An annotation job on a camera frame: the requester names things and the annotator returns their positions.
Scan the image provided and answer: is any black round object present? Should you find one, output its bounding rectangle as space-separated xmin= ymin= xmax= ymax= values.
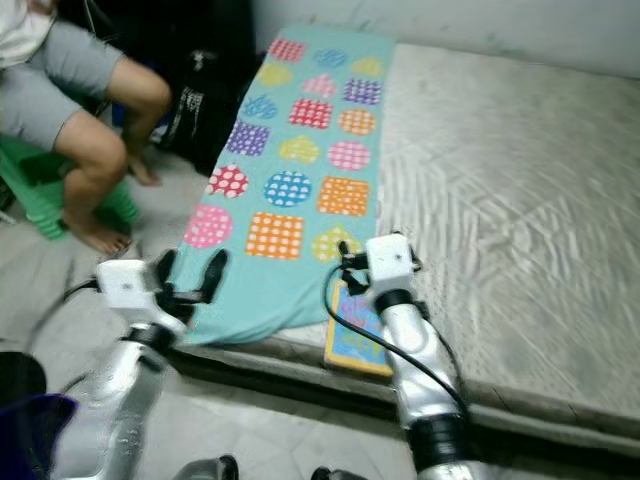
xmin=0 ymin=352 xmax=51 ymax=401

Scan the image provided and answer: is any person in grey shorts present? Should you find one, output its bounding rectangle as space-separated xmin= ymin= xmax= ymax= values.
xmin=0 ymin=0 xmax=173 ymax=253

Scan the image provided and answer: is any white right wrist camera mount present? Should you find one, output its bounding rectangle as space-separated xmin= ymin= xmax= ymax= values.
xmin=365 ymin=233 xmax=416 ymax=291

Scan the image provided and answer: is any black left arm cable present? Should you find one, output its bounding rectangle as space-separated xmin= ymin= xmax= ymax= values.
xmin=20 ymin=280 xmax=106 ymax=421

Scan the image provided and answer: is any black bag with white print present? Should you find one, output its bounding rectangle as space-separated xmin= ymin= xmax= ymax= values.
xmin=155 ymin=45 xmax=256 ymax=176

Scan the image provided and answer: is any purple waste bin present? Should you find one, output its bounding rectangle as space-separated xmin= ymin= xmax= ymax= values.
xmin=0 ymin=393 xmax=79 ymax=480

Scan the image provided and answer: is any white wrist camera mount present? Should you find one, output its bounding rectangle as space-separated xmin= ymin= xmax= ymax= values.
xmin=365 ymin=233 xmax=416 ymax=291
xmin=95 ymin=260 xmax=186 ymax=326

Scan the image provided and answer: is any teal blanket with coloured shapes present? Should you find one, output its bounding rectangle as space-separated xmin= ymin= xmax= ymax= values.
xmin=160 ymin=25 xmax=396 ymax=346

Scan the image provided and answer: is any beige quilted mattress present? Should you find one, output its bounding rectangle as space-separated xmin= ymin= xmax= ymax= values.
xmin=180 ymin=40 xmax=640 ymax=451

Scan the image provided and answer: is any blue yellow children's book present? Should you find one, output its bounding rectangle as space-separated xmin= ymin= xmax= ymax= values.
xmin=323 ymin=280 xmax=396 ymax=378

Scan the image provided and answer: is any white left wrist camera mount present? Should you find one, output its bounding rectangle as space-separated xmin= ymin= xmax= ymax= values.
xmin=95 ymin=260 xmax=186 ymax=326

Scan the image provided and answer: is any silver robot left leg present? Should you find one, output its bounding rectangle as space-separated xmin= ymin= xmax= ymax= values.
xmin=172 ymin=455 xmax=241 ymax=480

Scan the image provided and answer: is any green plastic stool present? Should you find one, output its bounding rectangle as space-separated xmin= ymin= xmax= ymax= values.
xmin=0 ymin=135 xmax=141 ymax=241

